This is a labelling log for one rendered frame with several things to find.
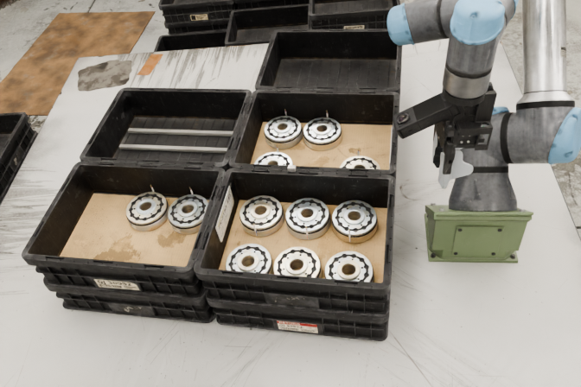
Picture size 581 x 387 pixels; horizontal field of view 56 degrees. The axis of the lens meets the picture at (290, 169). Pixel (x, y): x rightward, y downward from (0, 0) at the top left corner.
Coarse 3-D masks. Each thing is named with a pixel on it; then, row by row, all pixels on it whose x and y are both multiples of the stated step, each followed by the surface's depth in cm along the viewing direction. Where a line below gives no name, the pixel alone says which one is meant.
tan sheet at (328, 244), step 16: (240, 208) 135; (384, 208) 130; (240, 224) 131; (384, 224) 127; (240, 240) 128; (256, 240) 127; (272, 240) 127; (288, 240) 126; (304, 240) 126; (320, 240) 125; (336, 240) 125; (368, 240) 124; (384, 240) 123; (224, 256) 125; (272, 256) 124; (320, 256) 122; (368, 256) 121; (384, 256) 121
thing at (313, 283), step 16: (224, 176) 129; (304, 176) 127; (320, 176) 126; (336, 176) 125; (352, 176) 124; (368, 176) 124; (384, 176) 123; (224, 192) 126; (208, 224) 120; (208, 240) 116; (208, 272) 111; (224, 272) 111; (240, 272) 110; (384, 272) 106; (304, 288) 108; (320, 288) 107; (336, 288) 106; (352, 288) 105; (368, 288) 104; (384, 288) 104
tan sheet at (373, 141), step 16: (352, 128) 150; (368, 128) 150; (384, 128) 149; (256, 144) 150; (304, 144) 148; (352, 144) 146; (368, 144) 145; (384, 144) 145; (304, 160) 144; (320, 160) 143; (336, 160) 143; (384, 160) 141
